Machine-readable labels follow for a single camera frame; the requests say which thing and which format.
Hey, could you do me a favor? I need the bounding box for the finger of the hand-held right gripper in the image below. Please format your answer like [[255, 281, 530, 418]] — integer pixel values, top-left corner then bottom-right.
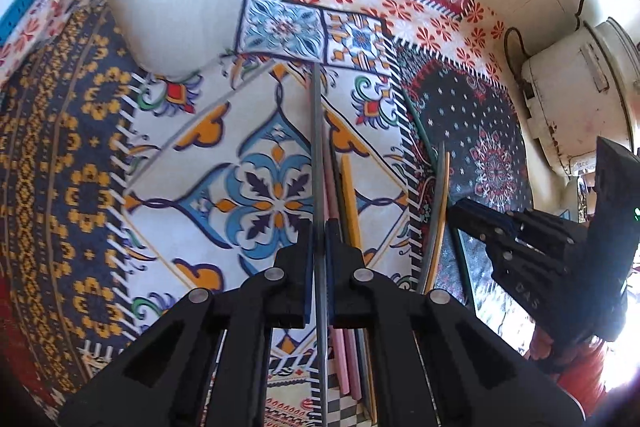
[[482, 237, 592, 334], [448, 198, 592, 259]]

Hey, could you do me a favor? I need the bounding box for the black power cable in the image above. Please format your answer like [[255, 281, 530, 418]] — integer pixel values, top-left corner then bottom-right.
[[502, 0, 601, 102]]

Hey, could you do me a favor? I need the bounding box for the dark green chopstick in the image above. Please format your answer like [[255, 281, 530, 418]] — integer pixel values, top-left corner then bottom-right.
[[450, 227, 478, 313]]

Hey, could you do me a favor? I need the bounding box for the patchwork patterned tablecloth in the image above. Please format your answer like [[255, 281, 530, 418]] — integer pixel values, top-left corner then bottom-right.
[[0, 0, 538, 427]]

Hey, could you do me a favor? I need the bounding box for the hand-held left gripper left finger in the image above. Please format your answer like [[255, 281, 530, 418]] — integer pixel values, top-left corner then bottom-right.
[[57, 218, 321, 427]]

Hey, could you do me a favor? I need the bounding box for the white rice cooker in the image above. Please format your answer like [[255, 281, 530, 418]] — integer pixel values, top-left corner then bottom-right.
[[520, 17, 640, 178]]

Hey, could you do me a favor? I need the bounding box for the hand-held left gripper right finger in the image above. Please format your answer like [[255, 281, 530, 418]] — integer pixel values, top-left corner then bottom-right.
[[325, 218, 586, 427]]

